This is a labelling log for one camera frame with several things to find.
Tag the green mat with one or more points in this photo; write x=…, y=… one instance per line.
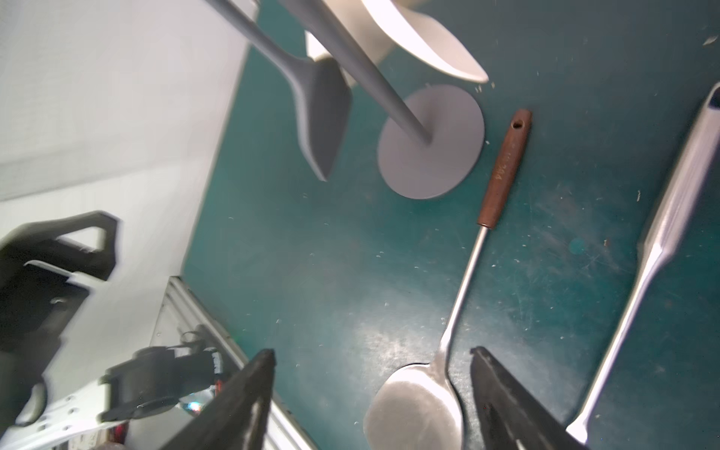
x=347, y=281

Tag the grey utensil rack stand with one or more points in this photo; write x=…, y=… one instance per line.
x=431, y=141

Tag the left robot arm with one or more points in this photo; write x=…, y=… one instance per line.
x=49, y=270

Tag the aluminium front rail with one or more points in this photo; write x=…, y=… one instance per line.
x=182, y=317

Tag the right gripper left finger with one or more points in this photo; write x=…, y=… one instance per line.
x=237, y=418

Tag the white spoon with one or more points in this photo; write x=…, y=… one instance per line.
x=316, y=51
x=380, y=26

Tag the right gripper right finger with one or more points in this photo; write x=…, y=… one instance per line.
x=509, y=416

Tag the grey spatula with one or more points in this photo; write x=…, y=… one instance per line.
x=322, y=97

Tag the steel turner wood handle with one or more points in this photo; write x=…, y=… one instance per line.
x=418, y=407

